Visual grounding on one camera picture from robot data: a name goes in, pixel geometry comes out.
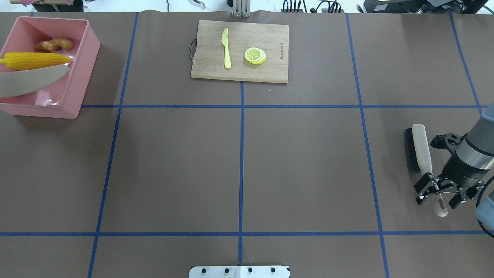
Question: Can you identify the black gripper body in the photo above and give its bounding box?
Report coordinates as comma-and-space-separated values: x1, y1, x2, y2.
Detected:
439, 156, 487, 197

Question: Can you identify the beige hand brush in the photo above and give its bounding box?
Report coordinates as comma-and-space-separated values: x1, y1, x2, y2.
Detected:
404, 124, 448, 217

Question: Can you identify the tan toy ginger root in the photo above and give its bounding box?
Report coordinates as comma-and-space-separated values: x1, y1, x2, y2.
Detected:
34, 37, 73, 52

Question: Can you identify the beige plastic dustpan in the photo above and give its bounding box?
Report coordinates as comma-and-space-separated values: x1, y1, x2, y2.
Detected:
0, 64, 69, 98

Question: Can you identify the yellow toy corn cob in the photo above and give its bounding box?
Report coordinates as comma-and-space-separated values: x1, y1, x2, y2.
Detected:
0, 52, 73, 71

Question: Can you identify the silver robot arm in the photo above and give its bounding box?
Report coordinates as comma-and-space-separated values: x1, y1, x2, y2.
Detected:
404, 105, 494, 236

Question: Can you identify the pink plastic bin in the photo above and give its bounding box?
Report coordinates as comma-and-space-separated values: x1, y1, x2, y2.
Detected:
0, 16, 100, 119

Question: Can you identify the black monitor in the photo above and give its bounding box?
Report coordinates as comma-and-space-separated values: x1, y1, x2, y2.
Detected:
363, 0, 487, 14

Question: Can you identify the black usb hub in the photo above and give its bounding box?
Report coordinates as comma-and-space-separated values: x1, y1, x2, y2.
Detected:
279, 0, 344, 14

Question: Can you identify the yellow plastic knife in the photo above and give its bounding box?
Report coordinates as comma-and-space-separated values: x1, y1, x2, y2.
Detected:
221, 28, 232, 69

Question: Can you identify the wooden cutting board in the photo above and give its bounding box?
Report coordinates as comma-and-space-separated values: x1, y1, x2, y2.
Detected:
191, 20, 289, 84

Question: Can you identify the pink cloth on stand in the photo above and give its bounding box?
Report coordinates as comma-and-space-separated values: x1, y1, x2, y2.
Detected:
10, 0, 84, 12

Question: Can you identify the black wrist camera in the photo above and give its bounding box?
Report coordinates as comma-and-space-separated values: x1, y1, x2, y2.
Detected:
430, 133, 467, 155

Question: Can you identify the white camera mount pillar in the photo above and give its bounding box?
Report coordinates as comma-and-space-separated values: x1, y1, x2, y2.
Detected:
188, 265, 291, 278

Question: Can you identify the aluminium frame post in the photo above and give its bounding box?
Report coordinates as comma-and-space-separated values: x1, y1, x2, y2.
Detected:
232, 0, 252, 18

